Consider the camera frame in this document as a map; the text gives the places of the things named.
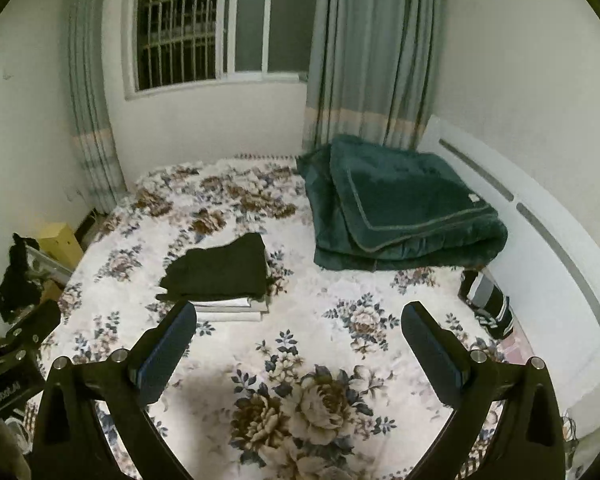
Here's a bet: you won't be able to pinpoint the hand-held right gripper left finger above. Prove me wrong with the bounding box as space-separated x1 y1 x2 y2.
30 299 198 480

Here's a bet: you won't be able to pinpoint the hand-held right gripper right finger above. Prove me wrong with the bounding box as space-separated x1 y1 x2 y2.
401 302 567 480

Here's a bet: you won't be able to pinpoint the dark garment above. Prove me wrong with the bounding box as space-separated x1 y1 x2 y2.
157 232 270 302

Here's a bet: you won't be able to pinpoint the light folded clothes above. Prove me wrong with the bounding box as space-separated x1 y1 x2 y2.
190 294 272 323

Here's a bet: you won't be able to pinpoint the dark cloth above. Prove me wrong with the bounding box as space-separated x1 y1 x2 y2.
0 232 43 322

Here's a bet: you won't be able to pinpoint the pink cloth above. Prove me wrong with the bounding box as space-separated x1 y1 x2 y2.
500 332 533 368

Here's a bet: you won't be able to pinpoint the yellow box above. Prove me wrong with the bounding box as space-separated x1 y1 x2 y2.
39 222 85 281

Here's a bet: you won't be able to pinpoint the floral sheet bed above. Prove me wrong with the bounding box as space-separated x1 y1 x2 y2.
22 154 536 480

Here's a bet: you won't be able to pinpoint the white headboard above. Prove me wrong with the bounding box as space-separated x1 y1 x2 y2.
417 114 600 431

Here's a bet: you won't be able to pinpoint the dark green blanket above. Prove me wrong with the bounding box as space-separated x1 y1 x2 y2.
296 134 509 272

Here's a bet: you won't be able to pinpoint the barred window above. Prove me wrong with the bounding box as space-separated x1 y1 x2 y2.
124 0 321 101

